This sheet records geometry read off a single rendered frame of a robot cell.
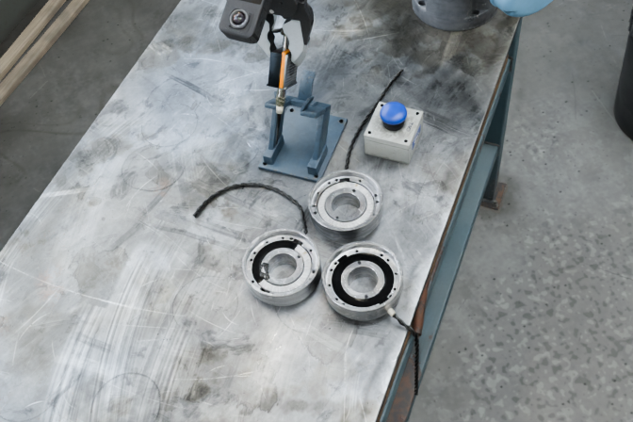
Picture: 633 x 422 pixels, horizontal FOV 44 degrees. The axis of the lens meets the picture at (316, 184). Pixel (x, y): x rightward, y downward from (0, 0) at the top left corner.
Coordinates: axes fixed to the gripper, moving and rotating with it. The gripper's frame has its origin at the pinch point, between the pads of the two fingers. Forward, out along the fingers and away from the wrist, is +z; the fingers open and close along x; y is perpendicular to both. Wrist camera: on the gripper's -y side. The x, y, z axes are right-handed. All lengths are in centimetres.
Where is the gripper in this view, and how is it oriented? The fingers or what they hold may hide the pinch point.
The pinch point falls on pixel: (284, 59)
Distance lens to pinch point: 106.5
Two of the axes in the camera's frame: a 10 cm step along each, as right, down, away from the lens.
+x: -9.3, -2.3, 2.8
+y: 3.5, -7.7, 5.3
